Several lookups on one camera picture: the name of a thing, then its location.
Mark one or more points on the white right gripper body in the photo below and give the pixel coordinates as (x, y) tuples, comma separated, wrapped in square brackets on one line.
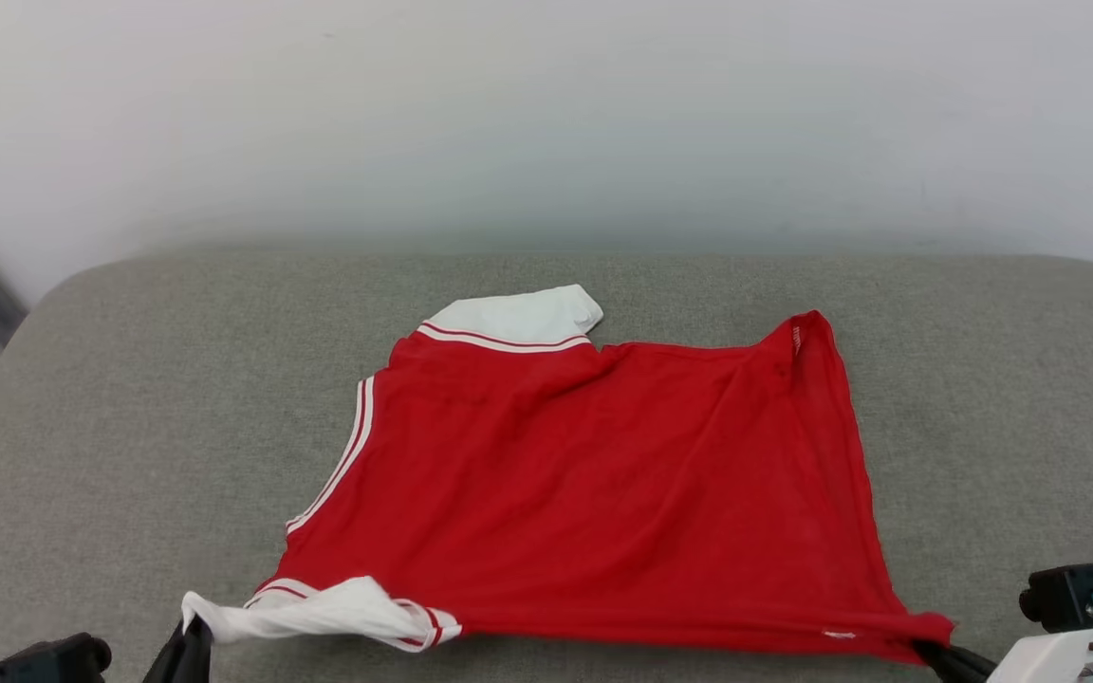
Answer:
[(1059, 659)]

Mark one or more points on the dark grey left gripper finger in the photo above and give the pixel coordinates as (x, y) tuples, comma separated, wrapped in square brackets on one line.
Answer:
[(199, 656), (163, 662)]

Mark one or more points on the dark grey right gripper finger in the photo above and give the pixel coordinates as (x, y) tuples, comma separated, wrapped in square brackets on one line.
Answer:
[(954, 674), (954, 655)]

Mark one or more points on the red and white garment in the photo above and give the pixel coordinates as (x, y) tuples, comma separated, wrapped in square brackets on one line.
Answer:
[(603, 474)]

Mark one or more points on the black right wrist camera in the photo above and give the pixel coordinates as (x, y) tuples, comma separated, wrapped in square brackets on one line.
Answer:
[(1068, 596)]

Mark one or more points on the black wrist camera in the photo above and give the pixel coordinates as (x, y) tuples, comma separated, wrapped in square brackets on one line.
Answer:
[(1068, 596), (53, 662)]

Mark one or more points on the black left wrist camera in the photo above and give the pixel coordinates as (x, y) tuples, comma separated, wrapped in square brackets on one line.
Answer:
[(53, 662)]

